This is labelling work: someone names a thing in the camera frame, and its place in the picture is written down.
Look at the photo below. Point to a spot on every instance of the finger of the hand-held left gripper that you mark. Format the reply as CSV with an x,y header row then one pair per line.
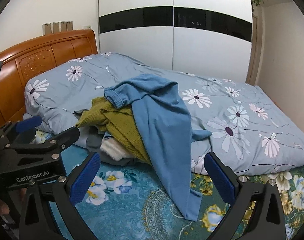
x,y
64,136
29,124

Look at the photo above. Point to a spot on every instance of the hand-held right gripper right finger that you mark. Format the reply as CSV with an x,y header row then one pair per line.
x,y
220,180

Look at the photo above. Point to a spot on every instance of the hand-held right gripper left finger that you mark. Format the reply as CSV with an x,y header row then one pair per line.
x,y
84,180

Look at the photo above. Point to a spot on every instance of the blue sweater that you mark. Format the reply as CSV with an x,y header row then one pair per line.
x,y
162,135

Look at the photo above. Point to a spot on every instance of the grey garment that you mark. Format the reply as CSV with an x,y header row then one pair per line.
x,y
93,141

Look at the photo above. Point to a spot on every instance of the white fluffy garment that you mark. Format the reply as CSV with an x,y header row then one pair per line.
x,y
113,150

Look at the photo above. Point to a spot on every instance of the teal floral blanket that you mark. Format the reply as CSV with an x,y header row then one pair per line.
x,y
132,205

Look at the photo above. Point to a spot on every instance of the green knit sweater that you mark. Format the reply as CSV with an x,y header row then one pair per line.
x,y
122,127

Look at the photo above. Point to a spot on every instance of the wooden headboard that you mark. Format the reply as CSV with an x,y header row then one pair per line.
x,y
41,55

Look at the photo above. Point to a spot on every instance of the blue floral duvet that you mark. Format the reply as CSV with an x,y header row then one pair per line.
x,y
142,67

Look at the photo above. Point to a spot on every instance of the white wardrobe with black stripe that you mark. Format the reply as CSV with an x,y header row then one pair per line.
x,y
137,52

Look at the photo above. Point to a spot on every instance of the beige wall switch panel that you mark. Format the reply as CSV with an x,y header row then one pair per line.
x,y
58,27

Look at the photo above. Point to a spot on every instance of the white wall socket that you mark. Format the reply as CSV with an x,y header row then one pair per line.
x,y
87,27

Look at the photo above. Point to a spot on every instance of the wooden door frame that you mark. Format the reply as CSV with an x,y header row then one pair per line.
x,y
254,55

